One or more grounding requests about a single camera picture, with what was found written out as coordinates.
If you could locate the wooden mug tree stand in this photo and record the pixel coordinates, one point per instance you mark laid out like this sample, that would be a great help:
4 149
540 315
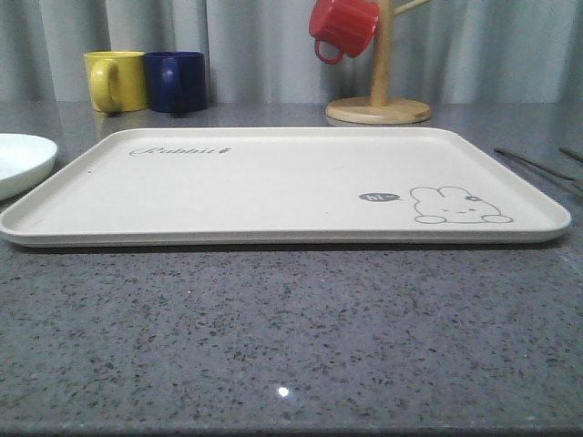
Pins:
379 108

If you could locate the dark blue mug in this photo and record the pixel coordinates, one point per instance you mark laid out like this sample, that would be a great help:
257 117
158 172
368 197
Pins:
176 81

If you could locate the beige rabbit serving tray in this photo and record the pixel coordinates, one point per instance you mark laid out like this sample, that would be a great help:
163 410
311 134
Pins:
254 185

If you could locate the red ribbed mug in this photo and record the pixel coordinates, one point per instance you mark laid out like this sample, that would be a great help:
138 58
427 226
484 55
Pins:
347 25

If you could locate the yellow mug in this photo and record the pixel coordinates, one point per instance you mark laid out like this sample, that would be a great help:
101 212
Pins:
116 81

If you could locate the silver fork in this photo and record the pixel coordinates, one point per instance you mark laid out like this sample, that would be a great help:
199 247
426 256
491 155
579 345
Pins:
575 182

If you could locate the white round plate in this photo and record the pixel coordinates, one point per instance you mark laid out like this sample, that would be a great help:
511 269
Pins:
26 161

